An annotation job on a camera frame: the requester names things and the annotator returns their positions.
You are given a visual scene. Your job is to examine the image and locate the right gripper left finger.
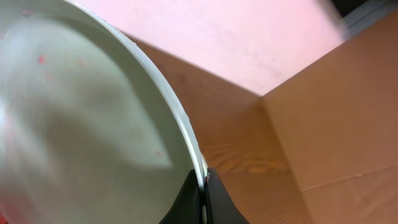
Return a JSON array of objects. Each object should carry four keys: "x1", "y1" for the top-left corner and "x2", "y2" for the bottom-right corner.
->
[{"x1": 159, "y1": 170, "x2": 203, "y2": 224}]

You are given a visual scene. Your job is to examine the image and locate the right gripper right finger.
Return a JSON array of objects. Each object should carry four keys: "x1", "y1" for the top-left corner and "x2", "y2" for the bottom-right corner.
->
[{"x1": 205, "y1": 168, "x2": 249, "y2": 224}]

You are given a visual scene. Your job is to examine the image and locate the brown cardboard box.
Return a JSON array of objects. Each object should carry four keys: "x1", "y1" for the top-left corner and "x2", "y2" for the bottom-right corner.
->
[{"x1": 73, "y1": 0, "x2": 398, "y2": 224}]

